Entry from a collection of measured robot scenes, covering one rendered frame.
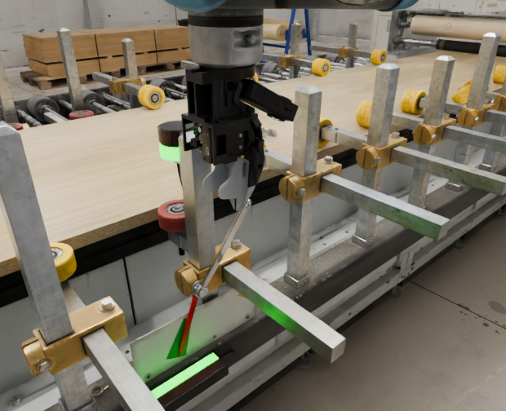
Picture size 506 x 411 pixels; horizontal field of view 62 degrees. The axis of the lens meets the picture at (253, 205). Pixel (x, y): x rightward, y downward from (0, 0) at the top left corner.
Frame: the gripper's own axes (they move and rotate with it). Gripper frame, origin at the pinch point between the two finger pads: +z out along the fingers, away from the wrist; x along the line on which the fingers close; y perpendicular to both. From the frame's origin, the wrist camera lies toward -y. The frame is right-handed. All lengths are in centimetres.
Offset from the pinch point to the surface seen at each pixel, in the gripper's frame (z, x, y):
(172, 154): -5.5, -10.6, 4.9
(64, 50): -8, -115, -16
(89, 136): 11, -78, -6
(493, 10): -16, -70, -252
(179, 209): 10.7, -21.0, -1.6
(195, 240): 8.7, -6.6, 4.3
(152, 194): 11.3, -31.5, -1.3
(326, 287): 33.5, -3.5, -28.3
